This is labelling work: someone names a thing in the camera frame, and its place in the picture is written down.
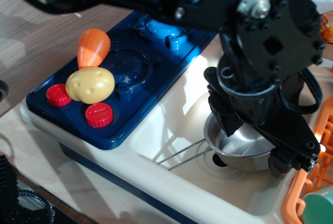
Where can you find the yellow toy potato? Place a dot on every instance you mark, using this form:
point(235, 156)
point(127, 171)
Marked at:
point(90, 85)

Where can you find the red stove knob right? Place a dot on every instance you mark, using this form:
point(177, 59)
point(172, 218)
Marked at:
point(99, 115)

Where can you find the red stove knob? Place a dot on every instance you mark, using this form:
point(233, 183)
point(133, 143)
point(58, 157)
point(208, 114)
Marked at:
point(57, 96)
point(99, 115)

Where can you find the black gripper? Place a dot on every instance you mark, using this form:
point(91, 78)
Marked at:
point(275, 111)

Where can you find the orange transparent cup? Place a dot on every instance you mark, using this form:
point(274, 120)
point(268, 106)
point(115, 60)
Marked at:
point(326, 27)

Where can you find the cream toy sink unit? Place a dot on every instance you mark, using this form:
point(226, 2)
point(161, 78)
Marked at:
point(198, 189)

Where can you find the orange toy carrot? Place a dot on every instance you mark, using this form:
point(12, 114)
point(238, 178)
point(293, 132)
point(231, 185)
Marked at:
point(93, 47)

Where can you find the blue toy stove top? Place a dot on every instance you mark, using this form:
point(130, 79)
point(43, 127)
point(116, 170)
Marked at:
point(146, 59)

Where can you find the red stove knob left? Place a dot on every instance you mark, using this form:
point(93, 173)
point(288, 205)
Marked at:
point(57, 96)

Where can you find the teal plastic cup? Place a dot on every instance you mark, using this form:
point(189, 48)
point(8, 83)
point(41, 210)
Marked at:
point(318, 206)

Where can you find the orange plastic dish rack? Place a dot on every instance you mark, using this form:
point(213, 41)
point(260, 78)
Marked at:
point(320, 176)

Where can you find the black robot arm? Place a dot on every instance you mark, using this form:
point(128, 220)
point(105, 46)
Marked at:
point(262, 77)

